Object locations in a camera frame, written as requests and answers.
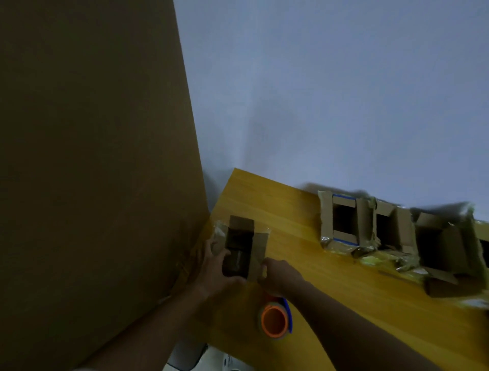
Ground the person's left hand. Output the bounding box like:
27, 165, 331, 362
191, 238, 248, 301

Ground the person's right hand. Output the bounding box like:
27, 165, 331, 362
259, 258, 306, 299

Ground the taped box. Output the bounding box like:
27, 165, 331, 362
212, 215, 271, 284

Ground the orange dispenser with yellow tape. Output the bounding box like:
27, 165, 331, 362
258, 296, 294, 340

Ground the row of cardboard boxes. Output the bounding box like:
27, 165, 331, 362
317, 190, 489, 311

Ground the person's right forearm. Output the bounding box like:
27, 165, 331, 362
284, 281, 440, 371

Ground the person's left forearm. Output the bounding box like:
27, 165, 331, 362
82, 284, 209, 371

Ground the person's left white slipper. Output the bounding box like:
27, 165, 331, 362
215, 351, 254, 371

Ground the large brown cardboard sheet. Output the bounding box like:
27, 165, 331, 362
0, 0, 211, 371

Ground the yellow wooden table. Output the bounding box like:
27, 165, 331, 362
172, 168, 489, 371

